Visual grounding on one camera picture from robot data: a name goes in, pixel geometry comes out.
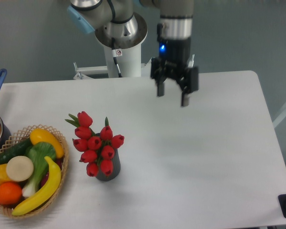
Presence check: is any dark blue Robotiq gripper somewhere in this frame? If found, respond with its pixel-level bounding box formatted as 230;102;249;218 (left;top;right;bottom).
150;38;199;107

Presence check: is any red tulip bouquet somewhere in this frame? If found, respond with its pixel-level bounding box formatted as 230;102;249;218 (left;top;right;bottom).
66;111;115;177

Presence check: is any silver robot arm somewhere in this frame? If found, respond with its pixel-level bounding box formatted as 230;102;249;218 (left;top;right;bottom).
67;0;199;107

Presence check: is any dark grey ribbed vase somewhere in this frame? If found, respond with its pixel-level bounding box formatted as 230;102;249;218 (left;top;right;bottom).
95;135;124;181

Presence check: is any yellow squash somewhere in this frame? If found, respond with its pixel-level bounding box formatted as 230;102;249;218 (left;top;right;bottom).
30;128;64;159

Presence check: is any yellow banana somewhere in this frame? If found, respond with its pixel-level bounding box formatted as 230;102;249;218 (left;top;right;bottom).
12;156;61;217

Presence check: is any green bok choy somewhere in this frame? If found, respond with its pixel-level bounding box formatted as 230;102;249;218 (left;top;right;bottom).
22;142;56;198

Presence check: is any woven wicker basket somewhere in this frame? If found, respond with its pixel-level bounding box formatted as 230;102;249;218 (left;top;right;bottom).
0;125;69;219

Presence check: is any beige round radish slice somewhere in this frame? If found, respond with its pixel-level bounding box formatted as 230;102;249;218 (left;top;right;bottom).
6;156;34;182

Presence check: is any green cucumber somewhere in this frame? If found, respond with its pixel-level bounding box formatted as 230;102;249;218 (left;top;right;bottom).
0;138;32;165

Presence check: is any orange fruit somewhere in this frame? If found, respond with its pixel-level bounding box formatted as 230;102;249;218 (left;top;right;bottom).
0;182;22;205

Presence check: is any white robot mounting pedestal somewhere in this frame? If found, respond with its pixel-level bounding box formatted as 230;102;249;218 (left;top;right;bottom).
73;44;151;80

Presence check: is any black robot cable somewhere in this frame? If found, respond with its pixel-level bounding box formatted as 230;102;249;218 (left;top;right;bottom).
111;37;123;78

